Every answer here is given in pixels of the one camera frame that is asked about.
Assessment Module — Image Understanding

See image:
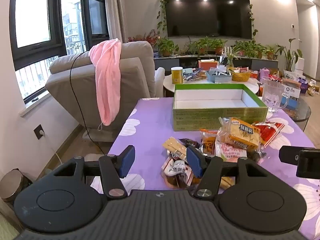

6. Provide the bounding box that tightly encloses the green cardboard box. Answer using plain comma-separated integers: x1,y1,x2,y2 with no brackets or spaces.
172,83,269,132

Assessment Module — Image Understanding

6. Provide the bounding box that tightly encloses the round white table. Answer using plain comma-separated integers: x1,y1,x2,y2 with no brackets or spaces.
163,73,260,98

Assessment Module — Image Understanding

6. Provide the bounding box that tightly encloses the yellow snack packet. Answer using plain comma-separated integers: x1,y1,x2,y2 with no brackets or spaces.
220,177,235,190

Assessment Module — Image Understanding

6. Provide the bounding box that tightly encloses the yellow canister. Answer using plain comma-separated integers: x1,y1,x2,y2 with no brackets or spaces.
171,66,184,84

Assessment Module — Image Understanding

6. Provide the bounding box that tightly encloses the wall outlet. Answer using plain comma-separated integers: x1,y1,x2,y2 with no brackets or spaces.
33,124,46,141

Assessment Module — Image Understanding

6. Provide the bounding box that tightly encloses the glass pitcher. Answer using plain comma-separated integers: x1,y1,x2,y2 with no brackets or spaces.
261,77,290,113

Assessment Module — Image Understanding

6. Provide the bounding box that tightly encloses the white blue cardboard box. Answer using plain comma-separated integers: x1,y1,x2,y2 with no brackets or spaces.
281,79,302,103

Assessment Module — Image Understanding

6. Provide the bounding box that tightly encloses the dark flat packet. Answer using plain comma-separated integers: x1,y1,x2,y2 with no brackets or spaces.
182,69,206,82

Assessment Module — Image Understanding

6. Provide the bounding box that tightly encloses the purple floral tablecloth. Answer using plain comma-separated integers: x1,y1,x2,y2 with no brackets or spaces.
90,97,320,240

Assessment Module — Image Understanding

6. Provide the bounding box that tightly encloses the light curtain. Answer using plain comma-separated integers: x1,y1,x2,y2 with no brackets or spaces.
104,0,128,43

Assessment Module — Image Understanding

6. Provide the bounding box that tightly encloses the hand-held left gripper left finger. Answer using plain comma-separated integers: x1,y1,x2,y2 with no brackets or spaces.
52,145,136,198

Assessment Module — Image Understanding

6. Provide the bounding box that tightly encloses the orange bread slice packet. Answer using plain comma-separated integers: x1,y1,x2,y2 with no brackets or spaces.
216,117,262,155

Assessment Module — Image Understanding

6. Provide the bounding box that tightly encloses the black cable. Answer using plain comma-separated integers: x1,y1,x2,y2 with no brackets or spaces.
69,51,106,155

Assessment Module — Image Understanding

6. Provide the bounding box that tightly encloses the red flower plant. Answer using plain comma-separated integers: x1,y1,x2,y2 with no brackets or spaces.
127,29,161,47

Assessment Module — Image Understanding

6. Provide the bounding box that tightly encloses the spider plant in vase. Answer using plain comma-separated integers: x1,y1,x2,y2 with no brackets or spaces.
222,46,241,68

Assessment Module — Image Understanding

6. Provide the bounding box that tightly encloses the white pink-print snack packet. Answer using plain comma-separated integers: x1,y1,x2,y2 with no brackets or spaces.
215,140,248,164

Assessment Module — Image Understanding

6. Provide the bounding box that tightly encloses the yellow wicker basket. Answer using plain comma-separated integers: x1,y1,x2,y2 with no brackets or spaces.
229,67,251,82

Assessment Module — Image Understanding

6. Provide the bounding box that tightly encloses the pink towel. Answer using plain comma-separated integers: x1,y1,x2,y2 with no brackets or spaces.
89,38,122,131

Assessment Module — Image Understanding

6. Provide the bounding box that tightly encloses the purple gift bag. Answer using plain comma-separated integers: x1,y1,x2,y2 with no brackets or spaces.
298,79,309,94

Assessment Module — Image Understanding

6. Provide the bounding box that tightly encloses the round glass table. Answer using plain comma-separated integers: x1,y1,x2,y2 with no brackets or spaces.
260,95,312,123

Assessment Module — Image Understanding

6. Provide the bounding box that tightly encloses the beige stick snack packet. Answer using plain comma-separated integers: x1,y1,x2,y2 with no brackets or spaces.
162,137,188,161

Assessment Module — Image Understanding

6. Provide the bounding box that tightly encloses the white air purifier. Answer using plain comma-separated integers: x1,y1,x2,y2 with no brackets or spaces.
294,57,306,77

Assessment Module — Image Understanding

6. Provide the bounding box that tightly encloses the white red snack packet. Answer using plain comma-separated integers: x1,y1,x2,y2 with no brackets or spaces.
161,156,195,190

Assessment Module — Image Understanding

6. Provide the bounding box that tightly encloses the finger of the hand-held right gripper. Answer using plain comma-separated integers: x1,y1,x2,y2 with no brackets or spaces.
279,145,304,166

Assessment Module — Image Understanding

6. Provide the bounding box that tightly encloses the orange snack packet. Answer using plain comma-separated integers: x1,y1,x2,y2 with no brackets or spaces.
200,129,218,155

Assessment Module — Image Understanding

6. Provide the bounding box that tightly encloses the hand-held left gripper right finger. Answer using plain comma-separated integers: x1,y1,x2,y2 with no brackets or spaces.
186,145,267,198

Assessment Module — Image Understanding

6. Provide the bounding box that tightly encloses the blue basket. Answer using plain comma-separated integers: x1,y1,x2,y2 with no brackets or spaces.
205,67,233,84

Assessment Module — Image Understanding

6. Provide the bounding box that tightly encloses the white cable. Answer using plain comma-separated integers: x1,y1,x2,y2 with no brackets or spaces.
51,147,62,166

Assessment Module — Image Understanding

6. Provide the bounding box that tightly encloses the grey armchair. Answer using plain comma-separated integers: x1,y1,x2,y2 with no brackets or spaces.
45,41,165,143

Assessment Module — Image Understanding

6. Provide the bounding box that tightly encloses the trailing vine plant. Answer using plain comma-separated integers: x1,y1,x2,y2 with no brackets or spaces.
157,0,258,40

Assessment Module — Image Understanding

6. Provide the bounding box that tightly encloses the green potted plant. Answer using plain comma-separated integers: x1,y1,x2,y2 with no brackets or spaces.
187,37,228,55
155,37,179,57
231,40,267,59
265,45,278,60

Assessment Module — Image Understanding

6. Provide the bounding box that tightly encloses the tall leafy plant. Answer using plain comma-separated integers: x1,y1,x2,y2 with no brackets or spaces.
276,38,303,72

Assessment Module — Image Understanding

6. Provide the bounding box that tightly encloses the black-framed window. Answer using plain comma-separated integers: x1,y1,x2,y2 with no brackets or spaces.
80,0,111,52
9,0,68,105

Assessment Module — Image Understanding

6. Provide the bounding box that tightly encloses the dark snack packet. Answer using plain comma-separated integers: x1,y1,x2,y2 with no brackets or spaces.
178,138,202,151

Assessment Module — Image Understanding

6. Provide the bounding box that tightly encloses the orange tissue box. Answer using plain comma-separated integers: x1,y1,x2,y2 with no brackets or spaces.
198,59,217,70

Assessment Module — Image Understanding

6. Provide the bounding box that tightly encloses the wall television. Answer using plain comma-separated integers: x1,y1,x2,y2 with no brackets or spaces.
164,0,252,40

